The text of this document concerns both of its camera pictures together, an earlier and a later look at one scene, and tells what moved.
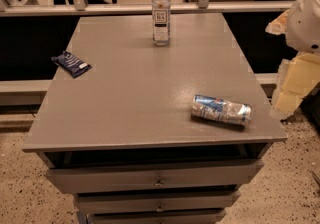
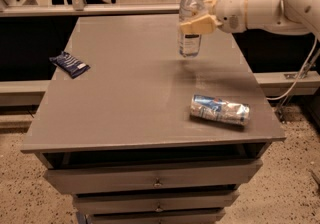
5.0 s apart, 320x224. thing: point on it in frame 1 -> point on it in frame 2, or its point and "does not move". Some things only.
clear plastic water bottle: (161, 14) -> (192, 6)
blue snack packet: (71, 64) does not move
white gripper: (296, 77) -> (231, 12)
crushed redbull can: (217, 110) does not move
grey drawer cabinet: (121, 136) does not move
